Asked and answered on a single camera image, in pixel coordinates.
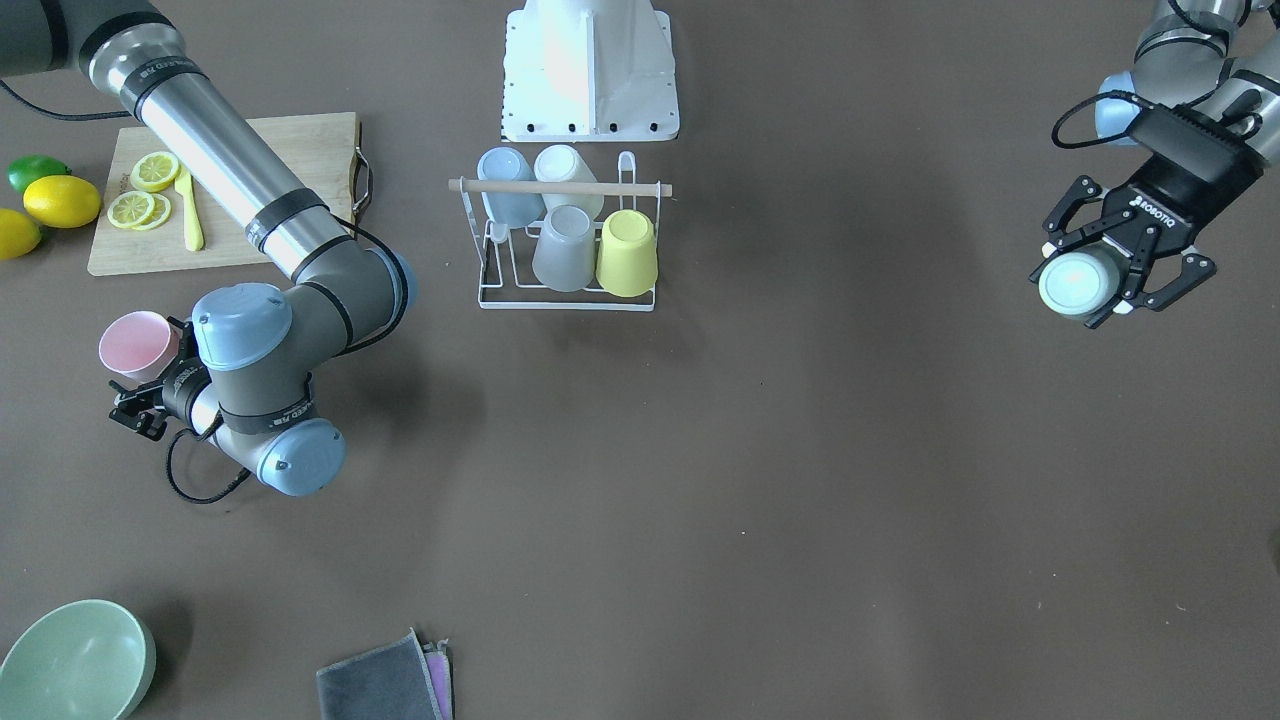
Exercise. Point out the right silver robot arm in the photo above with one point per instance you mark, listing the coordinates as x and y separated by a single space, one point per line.
242 375

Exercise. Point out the green lime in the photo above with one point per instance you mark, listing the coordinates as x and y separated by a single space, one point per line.
28 169

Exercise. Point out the mint green cup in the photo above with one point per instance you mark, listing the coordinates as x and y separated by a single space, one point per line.
1079 283

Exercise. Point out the green bowl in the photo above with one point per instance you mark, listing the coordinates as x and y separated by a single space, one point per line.
89 659

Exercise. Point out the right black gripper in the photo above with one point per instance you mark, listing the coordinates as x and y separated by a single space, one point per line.
178 388

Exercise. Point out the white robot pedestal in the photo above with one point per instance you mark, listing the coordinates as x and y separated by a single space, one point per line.
589 71

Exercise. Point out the wooden cutting board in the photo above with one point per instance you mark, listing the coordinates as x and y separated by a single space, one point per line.
318 151

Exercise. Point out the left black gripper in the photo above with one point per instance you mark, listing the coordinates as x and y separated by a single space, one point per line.
1163 212

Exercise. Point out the white wire cup rack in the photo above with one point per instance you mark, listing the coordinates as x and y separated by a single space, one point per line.
504 211

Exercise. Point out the pink plastic cup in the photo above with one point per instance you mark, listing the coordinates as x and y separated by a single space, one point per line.
139 345

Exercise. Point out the yellow plastic knife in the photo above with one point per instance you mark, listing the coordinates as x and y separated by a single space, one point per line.
193 230

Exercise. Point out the grey folded cloth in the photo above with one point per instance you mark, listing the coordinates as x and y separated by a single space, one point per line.
407 679

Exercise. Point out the yellow lemon far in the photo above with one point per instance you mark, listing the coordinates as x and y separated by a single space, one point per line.
19 234

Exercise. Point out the cream white cup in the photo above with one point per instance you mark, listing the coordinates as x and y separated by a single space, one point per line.
563 164

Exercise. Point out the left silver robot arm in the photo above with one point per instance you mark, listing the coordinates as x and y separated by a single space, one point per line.
1183 58

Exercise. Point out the yellow lemon near board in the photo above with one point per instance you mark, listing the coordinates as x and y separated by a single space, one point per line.
62 202

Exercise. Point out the lemon slice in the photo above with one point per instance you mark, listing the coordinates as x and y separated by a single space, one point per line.
131 209
159 215
155 172

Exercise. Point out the yellow cup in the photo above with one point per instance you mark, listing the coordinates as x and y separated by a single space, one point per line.
627 263

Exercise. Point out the grey cup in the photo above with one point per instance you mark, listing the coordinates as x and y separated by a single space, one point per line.
564 259

